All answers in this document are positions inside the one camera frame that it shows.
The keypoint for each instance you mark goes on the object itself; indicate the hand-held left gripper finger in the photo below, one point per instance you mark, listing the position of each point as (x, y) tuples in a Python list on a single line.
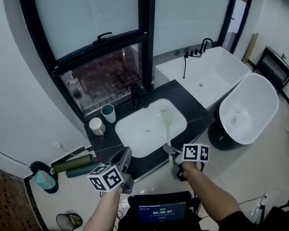
[(121, 156), (127, 167)]

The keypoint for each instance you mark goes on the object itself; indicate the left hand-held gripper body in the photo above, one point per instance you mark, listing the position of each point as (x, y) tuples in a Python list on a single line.
[(104, 178)]

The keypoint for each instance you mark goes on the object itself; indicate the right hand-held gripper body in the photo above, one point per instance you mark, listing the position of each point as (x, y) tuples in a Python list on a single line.
[(195, 153)]

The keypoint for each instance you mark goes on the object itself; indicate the person's right forearm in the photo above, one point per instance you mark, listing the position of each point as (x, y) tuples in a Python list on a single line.
[(212, 194)]

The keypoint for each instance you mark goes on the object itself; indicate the person's left forearm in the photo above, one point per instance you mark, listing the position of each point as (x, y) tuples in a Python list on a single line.
[(103, 210)]

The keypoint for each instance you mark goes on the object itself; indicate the teal rolled mat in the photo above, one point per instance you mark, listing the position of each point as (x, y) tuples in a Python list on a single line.
[(84, 171)]

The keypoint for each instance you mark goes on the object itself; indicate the white sink basin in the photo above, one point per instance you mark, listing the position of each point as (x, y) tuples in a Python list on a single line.
[(139, 129)]

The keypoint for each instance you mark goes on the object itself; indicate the green rolled mat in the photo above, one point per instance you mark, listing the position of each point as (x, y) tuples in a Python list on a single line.
[(74, 163)]

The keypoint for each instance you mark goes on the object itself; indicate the black-topped wooden vanity cabinet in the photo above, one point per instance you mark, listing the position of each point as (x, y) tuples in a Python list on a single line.
[(197, 117)]

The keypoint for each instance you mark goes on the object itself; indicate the white mug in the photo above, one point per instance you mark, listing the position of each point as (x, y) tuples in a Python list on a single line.
[(96, 126)]

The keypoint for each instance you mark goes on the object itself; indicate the white cup with teal inside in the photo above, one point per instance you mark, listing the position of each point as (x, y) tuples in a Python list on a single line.
[(109, 115)]

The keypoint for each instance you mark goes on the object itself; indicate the oval bathtub drain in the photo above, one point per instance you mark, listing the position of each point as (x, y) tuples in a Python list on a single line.
[(234, 120)]

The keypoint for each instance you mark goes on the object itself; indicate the chest-mounted screen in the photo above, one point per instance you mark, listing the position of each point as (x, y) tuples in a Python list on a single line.
[(161, 212)]

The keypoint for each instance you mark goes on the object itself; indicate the teal and black bag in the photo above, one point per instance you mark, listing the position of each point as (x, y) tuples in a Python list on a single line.
[(44, 179)]

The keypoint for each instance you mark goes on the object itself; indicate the black sink faucet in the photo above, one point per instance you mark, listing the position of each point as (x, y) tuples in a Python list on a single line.
[(138, 95)]

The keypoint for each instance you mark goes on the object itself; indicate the oval white bathtub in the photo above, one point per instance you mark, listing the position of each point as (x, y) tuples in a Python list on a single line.
[(255, 100)]

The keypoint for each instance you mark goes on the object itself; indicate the black hand shower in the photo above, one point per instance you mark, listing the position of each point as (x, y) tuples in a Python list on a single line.
[(184, 66)]

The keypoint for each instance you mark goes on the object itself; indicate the rectangular white bathtub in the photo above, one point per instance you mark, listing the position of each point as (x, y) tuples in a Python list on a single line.
[(216, 68)]

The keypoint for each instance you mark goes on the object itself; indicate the black bathtub tap knobs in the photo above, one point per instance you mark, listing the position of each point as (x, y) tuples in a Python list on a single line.
[(195, 52)]

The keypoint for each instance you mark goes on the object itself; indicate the black bathtub faucet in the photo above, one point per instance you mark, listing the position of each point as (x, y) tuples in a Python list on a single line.
[(206, 44)]

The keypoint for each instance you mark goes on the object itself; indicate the black office chair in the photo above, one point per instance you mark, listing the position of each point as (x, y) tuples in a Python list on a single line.
[(284, 218)]

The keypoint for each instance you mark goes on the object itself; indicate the small black cabinet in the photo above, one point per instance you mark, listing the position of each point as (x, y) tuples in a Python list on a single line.
[(274, 66)]

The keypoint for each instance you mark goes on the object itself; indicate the wooden board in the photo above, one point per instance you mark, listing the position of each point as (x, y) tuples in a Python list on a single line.
[(251, 47)]

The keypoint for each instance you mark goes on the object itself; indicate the white wall socket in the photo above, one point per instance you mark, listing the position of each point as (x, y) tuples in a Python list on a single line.
[(58, 145)]

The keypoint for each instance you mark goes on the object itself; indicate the black window frame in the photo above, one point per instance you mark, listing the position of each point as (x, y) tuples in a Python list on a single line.
[(147, 32)]

